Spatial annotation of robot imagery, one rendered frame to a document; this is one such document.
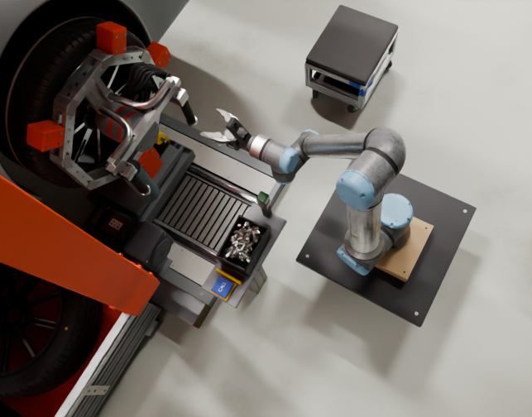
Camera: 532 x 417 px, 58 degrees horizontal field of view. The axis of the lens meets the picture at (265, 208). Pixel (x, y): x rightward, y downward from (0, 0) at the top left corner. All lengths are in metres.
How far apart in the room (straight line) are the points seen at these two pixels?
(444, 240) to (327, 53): 1.11
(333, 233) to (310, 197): 0.44
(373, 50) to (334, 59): 0.20
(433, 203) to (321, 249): 0.55
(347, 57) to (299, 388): 1.65
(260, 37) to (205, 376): 2.00
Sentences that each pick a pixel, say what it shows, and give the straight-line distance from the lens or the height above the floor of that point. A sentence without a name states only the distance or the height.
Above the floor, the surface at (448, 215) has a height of 0.30.
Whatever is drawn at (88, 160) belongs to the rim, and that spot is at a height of 0.67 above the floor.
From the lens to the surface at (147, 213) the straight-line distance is 2.55.
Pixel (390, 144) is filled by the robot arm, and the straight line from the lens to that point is 1.39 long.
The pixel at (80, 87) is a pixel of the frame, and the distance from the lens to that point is 1.76.
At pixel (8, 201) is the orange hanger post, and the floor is 1.51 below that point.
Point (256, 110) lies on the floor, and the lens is 2.86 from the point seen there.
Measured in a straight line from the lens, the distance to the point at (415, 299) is 2.17.
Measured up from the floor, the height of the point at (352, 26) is 0.34.
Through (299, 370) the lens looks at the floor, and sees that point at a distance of 2.41.
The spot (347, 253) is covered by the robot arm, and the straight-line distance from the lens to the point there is 1.88.
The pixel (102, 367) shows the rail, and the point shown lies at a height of 0.35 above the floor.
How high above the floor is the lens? 2.40
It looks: 69 degrees down
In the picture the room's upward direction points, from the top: 17 degrees counter-clockwise
